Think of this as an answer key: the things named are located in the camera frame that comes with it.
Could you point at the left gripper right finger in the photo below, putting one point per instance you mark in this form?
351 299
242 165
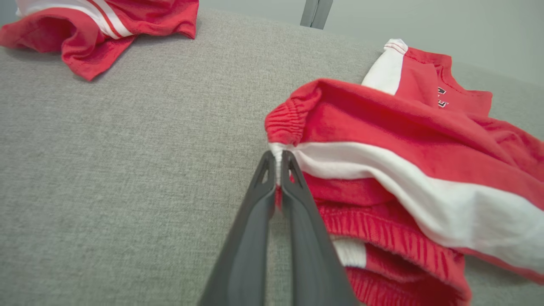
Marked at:
310 255

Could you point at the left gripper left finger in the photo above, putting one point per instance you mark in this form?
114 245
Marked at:
250 238

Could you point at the red shorts white side stripe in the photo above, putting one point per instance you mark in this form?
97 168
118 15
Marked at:
382 123

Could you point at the red jersey black number print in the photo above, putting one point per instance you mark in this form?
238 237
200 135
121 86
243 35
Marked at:
85 55

